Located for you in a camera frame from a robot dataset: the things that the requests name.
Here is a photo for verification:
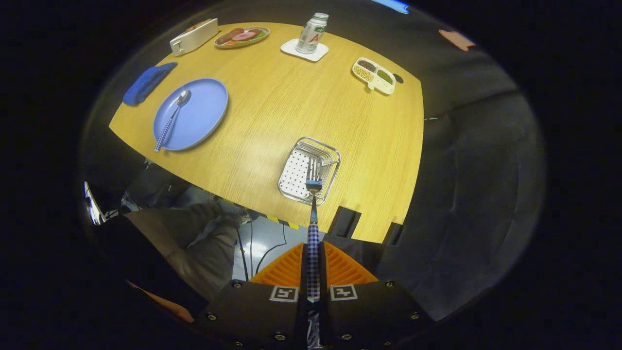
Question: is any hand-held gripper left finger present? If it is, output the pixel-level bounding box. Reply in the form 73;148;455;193
194;242;309;350

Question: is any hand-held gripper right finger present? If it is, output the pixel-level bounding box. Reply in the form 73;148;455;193
319;241;433;350

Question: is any fork with checked handle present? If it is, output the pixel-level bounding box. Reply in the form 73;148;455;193
305;158;323;350

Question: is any spoon with checked handle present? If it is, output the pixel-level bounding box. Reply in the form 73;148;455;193
155;90;192;153

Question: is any person's trouser leg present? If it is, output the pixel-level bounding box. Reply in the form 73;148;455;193
124;202;246;304

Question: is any metal cutlery rack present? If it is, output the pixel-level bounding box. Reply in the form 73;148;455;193
278;137;342;205

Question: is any white flat panel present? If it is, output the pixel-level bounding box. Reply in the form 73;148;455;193
84;181;106;225

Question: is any blue plate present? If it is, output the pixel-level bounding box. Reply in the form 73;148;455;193
153;78;229;151

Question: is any white divided snack dish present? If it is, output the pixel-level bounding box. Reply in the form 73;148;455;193
352;57;396;95

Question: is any blue folded cloth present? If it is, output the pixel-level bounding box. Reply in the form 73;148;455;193
122;62;178;106

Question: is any white square coaster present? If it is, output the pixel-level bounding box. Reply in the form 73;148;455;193
280;38;329;62

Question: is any small plate with food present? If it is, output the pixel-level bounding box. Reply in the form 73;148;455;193
214;27;270;49

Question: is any brown meat slice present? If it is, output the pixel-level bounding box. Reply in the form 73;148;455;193
217;28;243;45

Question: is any white toaster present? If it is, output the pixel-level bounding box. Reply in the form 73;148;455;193
170;18;219;56

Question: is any white drink bottle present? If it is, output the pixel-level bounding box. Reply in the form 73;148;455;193
296;13;329;54

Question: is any black floor cable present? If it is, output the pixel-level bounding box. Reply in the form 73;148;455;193
236;227;250;281
254;224;288;275

